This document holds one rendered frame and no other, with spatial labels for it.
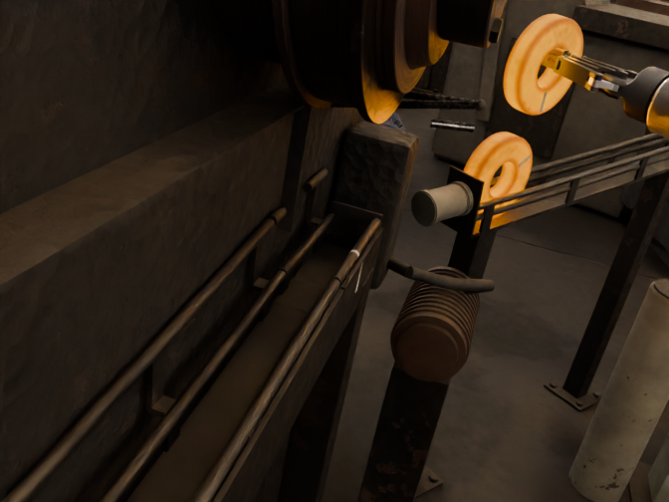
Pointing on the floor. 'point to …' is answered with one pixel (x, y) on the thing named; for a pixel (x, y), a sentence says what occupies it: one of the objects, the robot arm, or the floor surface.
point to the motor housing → (418, 384)
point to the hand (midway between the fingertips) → (548, 55)
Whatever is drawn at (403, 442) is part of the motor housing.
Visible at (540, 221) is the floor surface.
